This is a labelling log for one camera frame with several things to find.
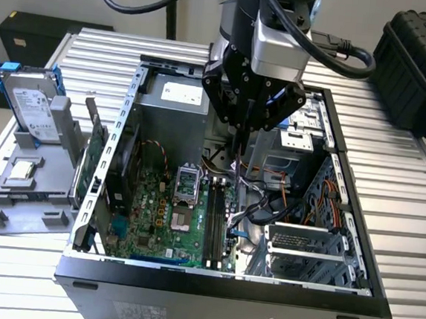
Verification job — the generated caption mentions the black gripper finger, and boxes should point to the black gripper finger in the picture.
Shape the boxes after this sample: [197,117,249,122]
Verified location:
[242,78,307,160]
[196,48,251,155]

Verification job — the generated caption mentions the dark RAM stick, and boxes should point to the dark RAM stick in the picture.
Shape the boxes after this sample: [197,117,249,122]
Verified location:
[233,152,245,195]
[0,187,68,207]

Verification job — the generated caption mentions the black RAM slot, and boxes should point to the black RAM slot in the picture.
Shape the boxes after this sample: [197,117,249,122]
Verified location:
[213,179,230,270]
[208,178,224,269]
[204,178,219,269]
[199,178,213,268]

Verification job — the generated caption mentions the silver drive cage blue latch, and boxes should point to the silver drive cage blue latch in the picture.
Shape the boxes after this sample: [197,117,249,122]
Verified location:
[248,83,335,187]

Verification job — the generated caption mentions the grey power supply unit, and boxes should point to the grey power supply unit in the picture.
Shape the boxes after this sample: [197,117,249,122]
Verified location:
[129,71,214,171]

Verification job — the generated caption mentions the black stand pole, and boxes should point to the black stand pole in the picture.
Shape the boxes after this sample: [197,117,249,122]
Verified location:
[161,0,181,41]

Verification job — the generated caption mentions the black case fan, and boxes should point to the black case fan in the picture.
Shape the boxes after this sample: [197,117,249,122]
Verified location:
[102,118,145,216]

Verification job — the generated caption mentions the black hard carrying case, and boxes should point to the black hard carrying case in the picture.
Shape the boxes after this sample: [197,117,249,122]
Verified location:
[364,7,426,141]

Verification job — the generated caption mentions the green graphics card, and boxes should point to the green graphics card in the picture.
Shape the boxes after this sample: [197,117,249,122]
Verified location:
[67,87,114,213]

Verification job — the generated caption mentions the perforated silver disk bay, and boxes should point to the perforated silver disk bay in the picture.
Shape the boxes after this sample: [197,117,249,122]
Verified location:
[243,219,355,291]

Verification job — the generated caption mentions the CPU socket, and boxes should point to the CPU socket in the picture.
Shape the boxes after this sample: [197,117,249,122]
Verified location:
[169,204,197,237]

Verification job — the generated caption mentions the green motherboard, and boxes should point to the green motherboard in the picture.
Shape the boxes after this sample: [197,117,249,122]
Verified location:
[105,156,247,274]

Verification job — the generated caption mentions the blue expansion slot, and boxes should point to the blue expansion slot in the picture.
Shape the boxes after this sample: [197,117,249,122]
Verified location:
[128,251,190,268]

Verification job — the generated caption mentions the grey parts rack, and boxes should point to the grey parts rack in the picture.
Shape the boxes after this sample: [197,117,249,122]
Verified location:
[0,90,94,245]

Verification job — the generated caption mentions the hard disk blue carrier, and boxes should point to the hard disk blue carrier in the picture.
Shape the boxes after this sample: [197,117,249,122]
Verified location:
[0,58,71,146]

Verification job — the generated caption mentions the black cabinet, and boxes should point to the black cabinet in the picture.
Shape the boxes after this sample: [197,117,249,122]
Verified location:
[0,9,116,75]

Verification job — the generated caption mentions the silver CPU chip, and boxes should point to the silver CPU chip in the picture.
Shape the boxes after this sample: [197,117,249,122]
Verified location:
[9,159,36,183]

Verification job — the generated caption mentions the black open PC case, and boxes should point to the black open PC case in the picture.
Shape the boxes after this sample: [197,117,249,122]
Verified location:
[49,48,415,319]

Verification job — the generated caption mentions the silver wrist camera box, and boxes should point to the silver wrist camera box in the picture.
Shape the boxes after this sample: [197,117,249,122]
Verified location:
[248,18,315,83]

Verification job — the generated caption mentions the orange drive power wires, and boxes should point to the orange drive power wires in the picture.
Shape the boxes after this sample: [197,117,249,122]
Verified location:
[251,165,294,210]

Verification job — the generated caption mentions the metal socket cover frame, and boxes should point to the metal socket cover frame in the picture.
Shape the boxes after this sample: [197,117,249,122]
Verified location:
[173,163,203,210]

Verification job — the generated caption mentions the orange wires black plug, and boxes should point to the orange wires black plug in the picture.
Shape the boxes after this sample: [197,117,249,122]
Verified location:
[302,177,349,231]

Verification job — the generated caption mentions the blue data wire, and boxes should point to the blue data wire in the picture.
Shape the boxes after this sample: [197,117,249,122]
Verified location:
[228,227,255,241]

